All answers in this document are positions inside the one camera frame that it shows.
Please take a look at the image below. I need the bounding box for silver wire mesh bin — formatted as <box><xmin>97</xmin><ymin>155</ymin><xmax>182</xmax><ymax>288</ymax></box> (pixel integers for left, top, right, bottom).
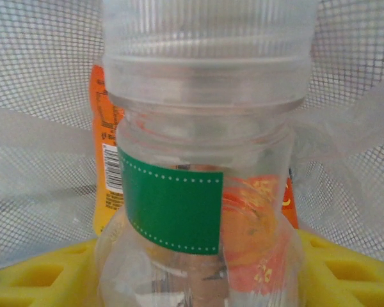
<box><xmin>0</xmin><ymin>0</ymin><xmax>384</xmax><ymax>266</ymax></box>

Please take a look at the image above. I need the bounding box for small green label clear bottle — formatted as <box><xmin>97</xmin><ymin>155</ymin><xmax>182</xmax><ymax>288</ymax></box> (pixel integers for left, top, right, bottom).
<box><xmin>95</xmin><ymin>0</ymin><xmax>317</xmax><ymax>307</ymax></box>

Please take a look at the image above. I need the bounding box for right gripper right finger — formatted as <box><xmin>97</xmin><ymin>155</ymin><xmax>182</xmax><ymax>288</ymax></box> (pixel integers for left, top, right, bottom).
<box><xmin>296</xmin><ymin>230</ymin><xmax>384</xmax><ymax>307</ymax></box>

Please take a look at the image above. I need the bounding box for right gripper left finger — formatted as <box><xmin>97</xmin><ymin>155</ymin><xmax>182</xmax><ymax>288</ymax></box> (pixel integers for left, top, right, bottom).
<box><xmin>0</xmin><ymin>238</ymin><xmax>100</xmax><ymax>307</ymax></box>

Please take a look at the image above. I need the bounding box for clear plastic bin liner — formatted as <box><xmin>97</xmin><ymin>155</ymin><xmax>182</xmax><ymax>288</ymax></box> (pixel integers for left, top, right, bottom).
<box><xmin>0</xmin><ymin>79</ymin><xmax>384</xmax><ymax>266</ymax></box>

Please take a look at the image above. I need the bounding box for large orange yellow label bottle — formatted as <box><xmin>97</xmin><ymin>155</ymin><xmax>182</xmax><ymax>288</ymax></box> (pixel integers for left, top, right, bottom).
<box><xmin>89</xmin><ymin>63</ymin><xmax>300</xmax><ymax>288</ymax></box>

